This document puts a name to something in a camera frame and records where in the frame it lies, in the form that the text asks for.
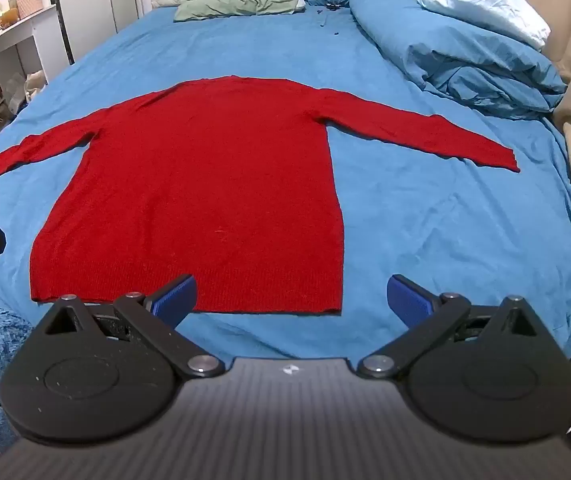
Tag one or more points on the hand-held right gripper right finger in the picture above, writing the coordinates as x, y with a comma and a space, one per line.
408, 302

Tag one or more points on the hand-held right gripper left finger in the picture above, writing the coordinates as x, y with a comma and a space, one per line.
175, 302

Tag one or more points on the white desk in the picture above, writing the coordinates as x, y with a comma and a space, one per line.
20, 30

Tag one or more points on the green pillow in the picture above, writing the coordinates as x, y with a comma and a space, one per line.
235, 2

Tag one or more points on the black pole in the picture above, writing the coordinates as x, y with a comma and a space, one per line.
63, 20

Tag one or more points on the blue bed sheet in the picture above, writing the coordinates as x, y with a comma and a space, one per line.
440, 220

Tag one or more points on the folded blue duvet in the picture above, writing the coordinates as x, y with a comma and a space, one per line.
445, 55

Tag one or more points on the light blue blanket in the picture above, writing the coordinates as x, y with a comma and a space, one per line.
485, 0

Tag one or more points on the wicker basket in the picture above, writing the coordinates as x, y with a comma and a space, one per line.
29, 4

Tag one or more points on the white plastic bag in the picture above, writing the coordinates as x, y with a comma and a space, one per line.
28, 87

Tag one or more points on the red knit sweater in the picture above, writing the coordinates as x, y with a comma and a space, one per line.
190, 185

